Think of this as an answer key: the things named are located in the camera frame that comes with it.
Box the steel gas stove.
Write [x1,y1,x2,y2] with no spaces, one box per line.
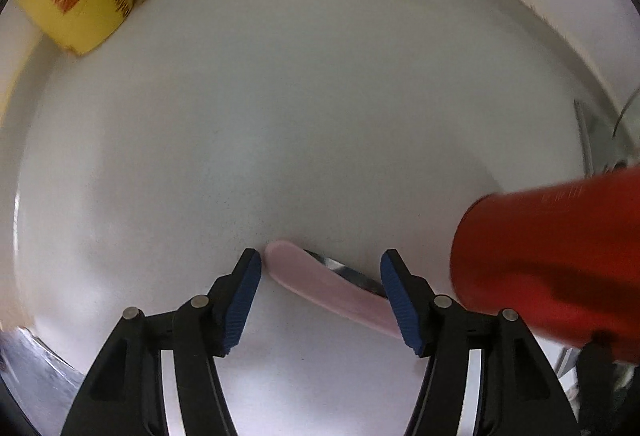
[572,99,621,174]

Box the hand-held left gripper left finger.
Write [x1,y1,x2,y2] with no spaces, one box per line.
[60,247,263,436]

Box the patterned silver sheet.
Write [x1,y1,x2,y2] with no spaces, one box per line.
[0,326,81,417]

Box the steel utensil holder cup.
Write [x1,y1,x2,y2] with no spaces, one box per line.
[449,165,640,364]

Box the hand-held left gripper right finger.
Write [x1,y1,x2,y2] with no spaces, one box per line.
[380,249,581,436]

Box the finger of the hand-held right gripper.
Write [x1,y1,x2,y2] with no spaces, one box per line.
[575,338,618,422]

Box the pink-handled knife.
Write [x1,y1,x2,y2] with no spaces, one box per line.
[264,240,403,334]

